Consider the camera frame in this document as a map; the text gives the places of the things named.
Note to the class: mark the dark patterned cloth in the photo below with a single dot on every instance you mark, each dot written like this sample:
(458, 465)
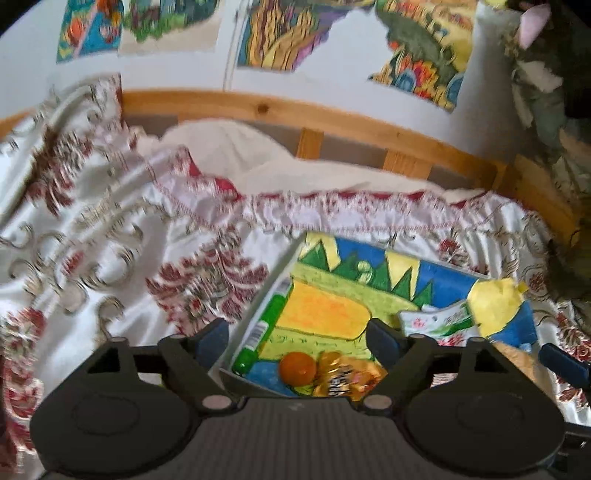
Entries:
(549, 83)

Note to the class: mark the floral bedsheet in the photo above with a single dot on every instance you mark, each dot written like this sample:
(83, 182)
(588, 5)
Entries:
(115, 240)

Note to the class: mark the white cloth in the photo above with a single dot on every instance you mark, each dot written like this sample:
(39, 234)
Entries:
(258, 157)

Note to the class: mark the painted cardboard box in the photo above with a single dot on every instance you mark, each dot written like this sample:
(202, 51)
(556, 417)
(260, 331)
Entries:
(332, 304)

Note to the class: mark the green tube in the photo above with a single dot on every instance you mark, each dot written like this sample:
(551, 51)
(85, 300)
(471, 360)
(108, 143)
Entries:
(258, 332)

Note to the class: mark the colourful wall painting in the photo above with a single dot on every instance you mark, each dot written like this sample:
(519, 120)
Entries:
(90, 27)
(171, 23)
(429, 55)
(286, 32)

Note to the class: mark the wooden bed frame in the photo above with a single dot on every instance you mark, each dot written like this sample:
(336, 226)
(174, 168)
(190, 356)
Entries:
(277, 110)

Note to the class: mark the white green snack packet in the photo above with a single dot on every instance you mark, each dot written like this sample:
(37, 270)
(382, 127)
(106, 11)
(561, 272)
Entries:
(438, 321)

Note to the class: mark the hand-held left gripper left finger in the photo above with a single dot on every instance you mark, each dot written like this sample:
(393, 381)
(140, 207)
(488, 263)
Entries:
(215, 339)

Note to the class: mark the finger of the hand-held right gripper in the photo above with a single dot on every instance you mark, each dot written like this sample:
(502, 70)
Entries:
(561, 362)

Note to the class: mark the yellow snack packet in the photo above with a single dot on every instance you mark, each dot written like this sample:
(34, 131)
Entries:
(346, 374)

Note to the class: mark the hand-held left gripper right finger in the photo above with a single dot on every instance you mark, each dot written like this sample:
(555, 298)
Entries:
(381, 340)

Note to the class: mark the orange mandarin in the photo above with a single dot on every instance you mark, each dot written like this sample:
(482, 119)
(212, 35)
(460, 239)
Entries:
(298, 368)

